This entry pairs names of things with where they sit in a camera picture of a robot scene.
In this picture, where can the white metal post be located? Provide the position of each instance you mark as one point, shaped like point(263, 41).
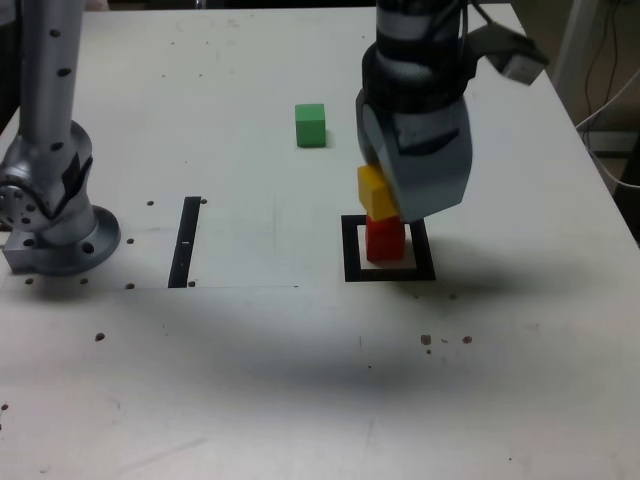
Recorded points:
point(575, 40)

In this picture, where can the grey gripper camera box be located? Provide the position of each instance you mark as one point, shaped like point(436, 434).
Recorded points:
point(520, 60)

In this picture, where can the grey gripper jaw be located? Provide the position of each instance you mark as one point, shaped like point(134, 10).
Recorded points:
point(367, 130)
point(430, 180)

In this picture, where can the person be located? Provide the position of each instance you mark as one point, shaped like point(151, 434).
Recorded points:
point(97, 4)

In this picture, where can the black tape square outline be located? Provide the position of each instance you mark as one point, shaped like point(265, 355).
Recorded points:
point(350, 260)

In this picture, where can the black tape strip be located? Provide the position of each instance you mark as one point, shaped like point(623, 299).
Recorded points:
point(184, 240)

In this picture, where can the red cube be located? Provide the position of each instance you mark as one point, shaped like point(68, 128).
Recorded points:
point(384, 245)

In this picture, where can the green cube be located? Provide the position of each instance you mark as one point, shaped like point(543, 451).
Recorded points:
point(310, 127)

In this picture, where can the yellow cube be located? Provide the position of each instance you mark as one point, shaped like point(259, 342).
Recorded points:
point(375, 195)

